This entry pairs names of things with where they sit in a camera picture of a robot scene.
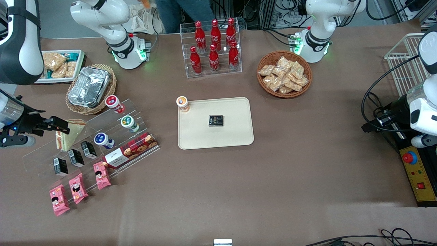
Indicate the round brown wicker basket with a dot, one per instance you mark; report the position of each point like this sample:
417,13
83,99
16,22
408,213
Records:
266,87

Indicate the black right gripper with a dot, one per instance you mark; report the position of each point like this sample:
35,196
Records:
27,121

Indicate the orange lid cup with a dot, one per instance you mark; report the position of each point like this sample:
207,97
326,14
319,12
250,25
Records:
182,102

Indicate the person in blue jeans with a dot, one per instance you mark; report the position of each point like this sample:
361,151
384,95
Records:
184,13

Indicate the clear wrapped rice snack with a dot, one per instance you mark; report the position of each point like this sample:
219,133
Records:
59,72
70,69
54,60

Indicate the oval tan wicker basket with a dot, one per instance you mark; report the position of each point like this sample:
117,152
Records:
111,89

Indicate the white rectangular snack tray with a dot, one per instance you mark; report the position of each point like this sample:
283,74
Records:
81,65

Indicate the pink snack packet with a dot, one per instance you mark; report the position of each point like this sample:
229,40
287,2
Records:
59,201
101,175
78,188

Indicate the beige plastic tray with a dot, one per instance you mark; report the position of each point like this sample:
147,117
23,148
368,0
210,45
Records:
232,136

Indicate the red cola bottle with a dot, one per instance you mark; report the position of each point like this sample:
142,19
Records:
195,63
231,32
233,58
200,37
215,34
214,60

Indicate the clear acrylic bottle rack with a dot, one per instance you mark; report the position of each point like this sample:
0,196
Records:
222,73

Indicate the green lid cup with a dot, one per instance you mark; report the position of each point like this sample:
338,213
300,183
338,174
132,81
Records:
127,121

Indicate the silver foil container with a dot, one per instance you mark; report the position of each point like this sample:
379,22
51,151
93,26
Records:
88,87

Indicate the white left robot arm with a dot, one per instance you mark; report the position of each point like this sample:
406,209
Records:
317,37

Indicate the yellow emergency stop box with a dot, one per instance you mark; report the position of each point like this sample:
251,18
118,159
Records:
418,174

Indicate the triangle sandwich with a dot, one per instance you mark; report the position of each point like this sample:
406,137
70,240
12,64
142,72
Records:
73,135

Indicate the blue lid cup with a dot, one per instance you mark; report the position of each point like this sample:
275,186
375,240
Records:
101,139

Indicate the clear acrylic stepped display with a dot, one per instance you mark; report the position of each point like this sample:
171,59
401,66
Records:
102,121

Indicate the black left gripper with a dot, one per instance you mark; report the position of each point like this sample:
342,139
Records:
398,106

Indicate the red lid cup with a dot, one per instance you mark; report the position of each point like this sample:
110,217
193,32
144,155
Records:
112,101

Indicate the aluminium equipment frame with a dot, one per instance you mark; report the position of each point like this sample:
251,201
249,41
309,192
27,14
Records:
259,10

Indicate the teal snack packet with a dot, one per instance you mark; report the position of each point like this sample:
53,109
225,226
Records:
71,55

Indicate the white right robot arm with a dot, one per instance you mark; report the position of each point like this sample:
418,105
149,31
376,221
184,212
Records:
20,51

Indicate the red tartan cookie box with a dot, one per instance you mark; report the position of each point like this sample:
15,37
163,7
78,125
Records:
133,150

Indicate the small white device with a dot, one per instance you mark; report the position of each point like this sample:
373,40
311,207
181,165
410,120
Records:
222,242

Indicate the crumpled beige paper bag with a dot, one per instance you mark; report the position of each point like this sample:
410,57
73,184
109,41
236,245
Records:
143,20

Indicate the small black snack packet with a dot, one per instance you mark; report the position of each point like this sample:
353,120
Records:
216,121

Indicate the small black carton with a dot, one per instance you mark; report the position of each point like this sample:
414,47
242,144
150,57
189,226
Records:
88,149
75,158
60,166

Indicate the clear wrapped crispy snack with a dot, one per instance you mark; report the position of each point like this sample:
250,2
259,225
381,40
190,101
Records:
285,62
273,83
279,72
266,70
301,81
297,70
285,90
293,84

